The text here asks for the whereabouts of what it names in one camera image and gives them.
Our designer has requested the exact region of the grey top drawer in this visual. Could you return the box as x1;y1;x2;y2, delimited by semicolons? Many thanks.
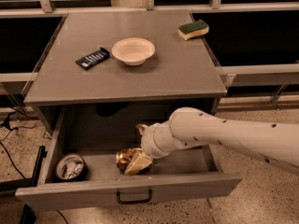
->
16;105;242;212

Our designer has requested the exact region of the dark blue snack bar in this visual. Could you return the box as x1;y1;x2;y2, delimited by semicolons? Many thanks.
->
76;48;110;70

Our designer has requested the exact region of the black drawer handle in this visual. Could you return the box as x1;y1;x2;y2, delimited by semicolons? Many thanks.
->
116;189;152;205

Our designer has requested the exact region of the grey cabinet with counter top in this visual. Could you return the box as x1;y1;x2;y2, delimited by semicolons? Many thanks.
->
21;9;228;135

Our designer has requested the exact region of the black floor cable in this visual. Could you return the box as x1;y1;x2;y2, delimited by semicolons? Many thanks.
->
0;107;70;224

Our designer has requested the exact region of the black stand leg left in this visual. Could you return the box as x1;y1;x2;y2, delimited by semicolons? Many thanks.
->
20;146;47;224

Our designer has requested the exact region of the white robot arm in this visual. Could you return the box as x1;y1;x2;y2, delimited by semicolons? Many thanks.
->
124;107;299;175

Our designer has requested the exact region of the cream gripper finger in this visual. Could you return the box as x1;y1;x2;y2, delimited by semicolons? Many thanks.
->
124;151;152;175
136;124;148;135

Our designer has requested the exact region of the crushed orange can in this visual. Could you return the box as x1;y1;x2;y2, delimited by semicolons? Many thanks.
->
116;148;143;173

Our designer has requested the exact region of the green and yellow sponge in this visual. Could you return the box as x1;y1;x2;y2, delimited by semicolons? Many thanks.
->
178;20;209;41

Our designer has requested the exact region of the white bowl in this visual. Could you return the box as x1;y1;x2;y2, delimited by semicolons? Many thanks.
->
112;37;155;66

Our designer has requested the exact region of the grey window railing frame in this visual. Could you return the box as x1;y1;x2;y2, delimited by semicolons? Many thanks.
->
0;0;299;111

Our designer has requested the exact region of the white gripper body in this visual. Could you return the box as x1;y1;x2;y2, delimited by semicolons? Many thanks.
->
140;122;172;159

